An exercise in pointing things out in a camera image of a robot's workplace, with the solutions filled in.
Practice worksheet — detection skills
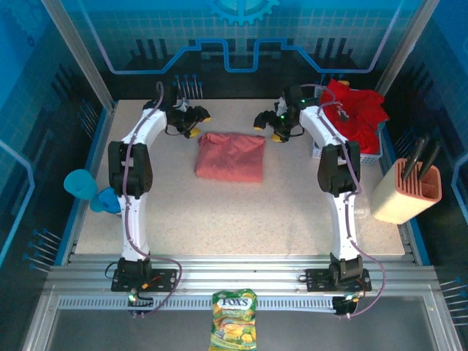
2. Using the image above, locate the pink t-shirt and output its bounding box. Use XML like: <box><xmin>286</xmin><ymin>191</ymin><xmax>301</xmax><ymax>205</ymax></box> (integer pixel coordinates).
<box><xmin>194</xmin><ymin>132</ymin><xmax>267</xmax><ymax>184</ymax></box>

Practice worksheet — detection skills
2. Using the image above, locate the red t-shirt with white print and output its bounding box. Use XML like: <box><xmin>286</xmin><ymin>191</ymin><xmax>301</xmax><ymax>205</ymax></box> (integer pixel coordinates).
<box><xmin>320</xmin><ymin>78</ymin><xmax>369</xmax><ymax>125</ymax></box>

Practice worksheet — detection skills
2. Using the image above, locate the plain red t-shirt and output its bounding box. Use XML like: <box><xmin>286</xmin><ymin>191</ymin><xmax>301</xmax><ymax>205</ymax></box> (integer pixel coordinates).
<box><xmin>338</xmin><ymin>89</ymin><xmax>390</xmax><ymax>154</ymax></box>

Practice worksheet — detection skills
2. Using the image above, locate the white plastic basket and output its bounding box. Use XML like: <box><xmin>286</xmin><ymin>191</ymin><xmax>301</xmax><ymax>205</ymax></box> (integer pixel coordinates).
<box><xmin>311</xmin><ymin>86</ymin><xmax>383</xmax><ymax>165</ymax></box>

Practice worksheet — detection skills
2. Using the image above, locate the teal plastic goblet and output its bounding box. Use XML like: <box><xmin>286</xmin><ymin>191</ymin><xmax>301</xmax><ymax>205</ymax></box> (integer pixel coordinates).
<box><xmin>64</xmin><ymin>168</ymin><xmax>107</xmax><ymax>214</ymax></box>

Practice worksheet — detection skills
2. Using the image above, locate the beige pink knife block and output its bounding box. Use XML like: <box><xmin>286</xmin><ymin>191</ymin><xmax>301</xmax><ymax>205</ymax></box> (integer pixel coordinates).
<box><xmin>371</xmin><ymin>159</ymin><xmax>443</xmax><ymax>224</ymax></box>

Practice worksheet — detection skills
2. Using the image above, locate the black connector module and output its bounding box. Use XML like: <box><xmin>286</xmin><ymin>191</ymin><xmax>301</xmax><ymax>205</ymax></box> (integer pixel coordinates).
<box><xmin>127</xmin><ymin>292</ymin><xmax>154</xmax><ymax>319</ymax></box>
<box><xmin>332</xmin><ymin>295</ymin><xmax>358</xmax><ymax>319</ymax></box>

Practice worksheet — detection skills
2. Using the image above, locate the green Fox's candy bag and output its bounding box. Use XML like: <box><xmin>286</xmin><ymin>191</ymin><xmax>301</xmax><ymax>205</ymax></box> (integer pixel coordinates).
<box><xmin>208</xmin><ymin>287</ymin><xmax>258</xmax><ymax>351</ymax></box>

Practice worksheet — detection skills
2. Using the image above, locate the aluminium frame post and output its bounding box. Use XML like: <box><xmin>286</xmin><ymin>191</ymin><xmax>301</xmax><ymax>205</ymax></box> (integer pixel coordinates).
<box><xmin>372</xmin><ymin>0</ymin><xmax>442</xmax><ymax>105</ymax></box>
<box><xmin>40</xmin><ymin>0</ymin><xmax>117</xmax><ymax>113</ymax></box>

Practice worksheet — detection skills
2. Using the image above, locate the black knife handle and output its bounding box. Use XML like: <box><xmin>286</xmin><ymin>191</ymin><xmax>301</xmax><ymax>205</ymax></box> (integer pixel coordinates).
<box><xmin>401</xmin><ymin>135</ymin><xmax>431</xmax><ymax>182</ymax></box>
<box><xmin>418</xmin><ymin>141</ymin><xmax>442</xmax><ymax>182</ymax></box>

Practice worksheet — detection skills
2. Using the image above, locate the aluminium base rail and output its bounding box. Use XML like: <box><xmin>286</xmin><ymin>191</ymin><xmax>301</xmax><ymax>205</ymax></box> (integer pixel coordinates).
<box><xmin>47</xmin><ymin>254</ymin><xmax>438</xmax><ymax>295</ymax></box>

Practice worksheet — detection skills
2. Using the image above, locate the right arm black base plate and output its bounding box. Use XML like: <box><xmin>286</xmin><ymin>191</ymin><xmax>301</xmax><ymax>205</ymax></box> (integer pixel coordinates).
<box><xmin>305</xmin><ymin>268</ymin><xmax>372</xmax><ymax>293</ymax></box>

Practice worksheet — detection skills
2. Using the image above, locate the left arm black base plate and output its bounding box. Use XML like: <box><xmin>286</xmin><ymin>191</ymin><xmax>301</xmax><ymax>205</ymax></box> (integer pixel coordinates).
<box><xmin>111</xmin><ymin>268</ymin><xmax>178</xmax><ymax>293</ymax></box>

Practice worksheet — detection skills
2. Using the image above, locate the grey slotted cable duct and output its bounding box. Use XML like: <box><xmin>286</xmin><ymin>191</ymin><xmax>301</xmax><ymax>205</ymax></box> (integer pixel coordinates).
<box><xmin>57</xmin><ymin>295</ymin><xmax>337</xmax><ymax>312</ymax></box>

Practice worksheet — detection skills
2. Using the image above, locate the aluminium outer frame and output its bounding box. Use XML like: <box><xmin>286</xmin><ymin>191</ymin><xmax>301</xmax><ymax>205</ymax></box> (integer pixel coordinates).
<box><xmin>21</xmin><ymin>284</ymin><xmax>464</xmax><ymax>351</ymax></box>

